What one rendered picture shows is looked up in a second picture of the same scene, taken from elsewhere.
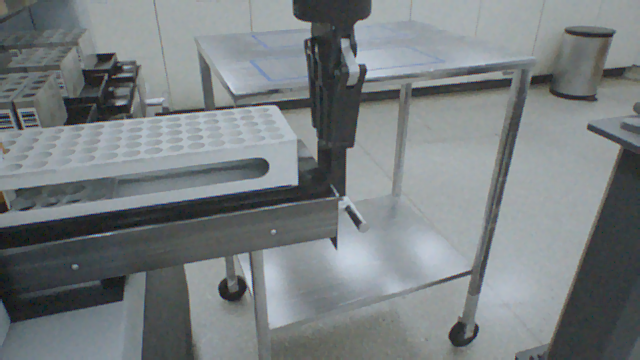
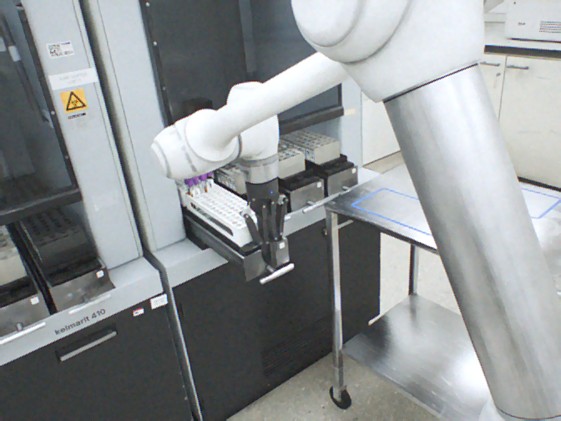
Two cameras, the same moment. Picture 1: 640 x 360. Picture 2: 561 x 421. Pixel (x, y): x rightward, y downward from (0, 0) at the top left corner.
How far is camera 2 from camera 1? 1.09 m
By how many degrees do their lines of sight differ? 63
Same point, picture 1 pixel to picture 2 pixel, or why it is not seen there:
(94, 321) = (193, 250)
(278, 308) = (360, 346)
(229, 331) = not seen: hidden behind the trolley
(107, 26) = (543, 99)
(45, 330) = (187, 245)
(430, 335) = not seen: outside the picture
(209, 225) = (217, 242)
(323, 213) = (240, 261)
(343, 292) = (398, 372)
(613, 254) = not seen: outside the picture
